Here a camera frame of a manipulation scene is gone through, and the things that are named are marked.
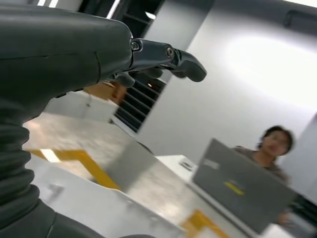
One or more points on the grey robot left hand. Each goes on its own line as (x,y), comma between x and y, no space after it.
(62,49)

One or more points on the stainless steel workbench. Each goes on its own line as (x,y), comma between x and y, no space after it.
(87,134)

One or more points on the brown cardboard box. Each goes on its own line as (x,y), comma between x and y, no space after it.
(116,93)

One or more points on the dark louvre grille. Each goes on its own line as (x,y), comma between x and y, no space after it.
(138,105)

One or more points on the white desk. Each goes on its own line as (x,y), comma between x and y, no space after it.
(173,164)

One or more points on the grey laptop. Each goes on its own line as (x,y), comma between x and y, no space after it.
(247,210)

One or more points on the person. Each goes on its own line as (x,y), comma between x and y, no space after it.
(275,144)

